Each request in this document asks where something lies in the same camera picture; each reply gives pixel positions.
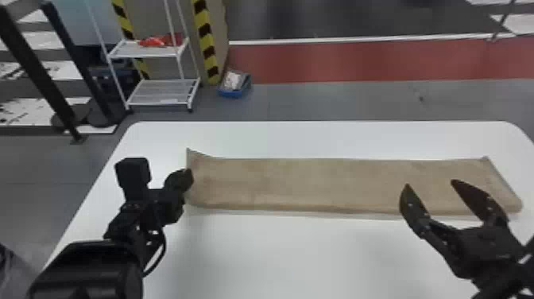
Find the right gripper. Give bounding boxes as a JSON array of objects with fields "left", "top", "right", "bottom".
[{"left": 398, "top": 179, "right": 529, "bottom": 282}]

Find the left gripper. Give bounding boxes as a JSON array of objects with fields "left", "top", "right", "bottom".
[{"left": 144, "top": 167, "right": 195, "bottom": 229}]

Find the beige towel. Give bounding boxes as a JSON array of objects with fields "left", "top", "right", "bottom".
[{"left": 184, "top": 147, "right": 524, "bottom": 219}]

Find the white shelf trolley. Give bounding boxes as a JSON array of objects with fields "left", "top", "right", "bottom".
[{"left": 84, "top": 0, "right": 202, "bottom": 113}]

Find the blue basket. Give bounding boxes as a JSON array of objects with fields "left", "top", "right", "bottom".
[{"left": 217, "top": 69, "right": 253, "bottom": 99}]

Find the red packet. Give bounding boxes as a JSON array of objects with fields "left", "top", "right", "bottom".
[{"left": 137, "top": 36, "right": 167, "bottom": 49}]

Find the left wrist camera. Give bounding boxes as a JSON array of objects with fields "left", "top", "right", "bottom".
[{"left": 114, "top": 157, "right": 153, "bottom": 202}]

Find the yellow black striped post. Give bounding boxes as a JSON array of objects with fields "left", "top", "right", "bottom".
[
  {"left": 110, "top": 0, "right": 152, "bottom": 80},
  {"left": 191, "top": 0, "right": 222, "bottom": 86}
]

